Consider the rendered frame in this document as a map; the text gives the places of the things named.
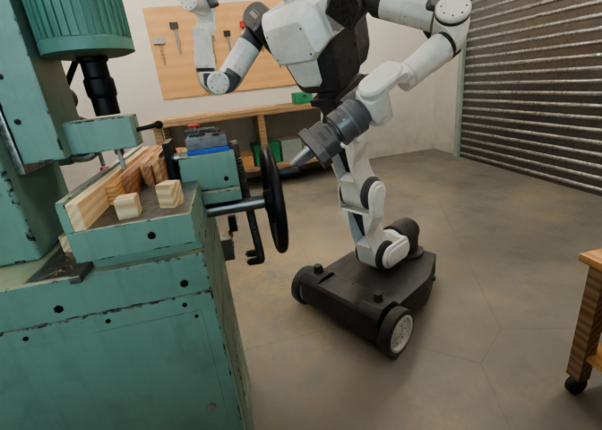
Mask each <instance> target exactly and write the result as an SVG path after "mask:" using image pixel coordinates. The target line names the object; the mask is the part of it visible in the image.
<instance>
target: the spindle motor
mask: <svg viewBox="0 0 602 430"><path fill-rule="evenodd" d="M22 3H23V6H24V9H25V12H26V14H27V17H28V20H29V23H30V26H31V29H32V32H33V35H34V38H35V40H36V42H37V47H38V50H39V53H40V56H41V57H44V58H48V59H52V60H57V61H76V59H75V58H76V57H78V56H98V55H100V56H107V58H108V59H110V58H117V57H122V56H127V55H130V54H132V53H133V52H135V48H134V44H133V40H132V35H131V31H130V28H129V24H128V20H127V17H126V13H125V7H124V3H123V0H22Z"/></svg>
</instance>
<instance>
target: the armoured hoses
mask: <svg viewBox="0 0 602 430"><path fill-rule="evenodd" d="M228 145H229V148H230V149H233V150H234V152H235V158H236V167H237V173H238V178H239V183H240V188H241V194H242V197H243V198H245V197H251V194H250V190H249V187H248V183H247V179H246V175H245V168H244V164H243V161H242V157H241V154H240V153H241V152H240V148H239V144H238V140H233V141H230V142H228ZM246 216H247V220H248V224H249V227H250V230H251V235H252V239H253V242H254V248H255V249H252V250H247V251H246V253H245V255H246V256H247V257H252V258H249V259H248V260H247V264H248V265H255V264H262V263H264V261H265V254H264V251H263V246H262V240H261V236H260V232H259V228H258V224H257V221H256V217H255V213H254V210H252V211H246ZM255 256H256V257H255Z"/></svg>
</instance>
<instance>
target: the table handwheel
mask: <svg viewBox="0 0 602 430"><path fill-rule="evenodd" d="M259 158H260V169H261V176H262V189H263V192H262V195H256V196H251V197H245V198H242V199H241V200H235V201H230V202H220V203H214V204H209V205H205V206H206V212H207V216H208V218H211V217H217V216H222V215H227V214H232V213H238V212H243V211H252V210H258V209H263V208H265V210H266V211H267V214H268V219H269V223H270V228H271V234H272V238H273V242H274V244H275V247H276V249H277V251H278V252H279V253H281V254H283V253H285V252H286V251H287V250H288V218H287V212H286V205H285V200H284V194H283V190H282V185H281V181H280V173H279V170H278V166H277V162H276V159H275V157H274V154H273V152H272V150H271V148H270V147H269V146H266V145H264V146H262V147H261V148H260V152H259Z"/></svg>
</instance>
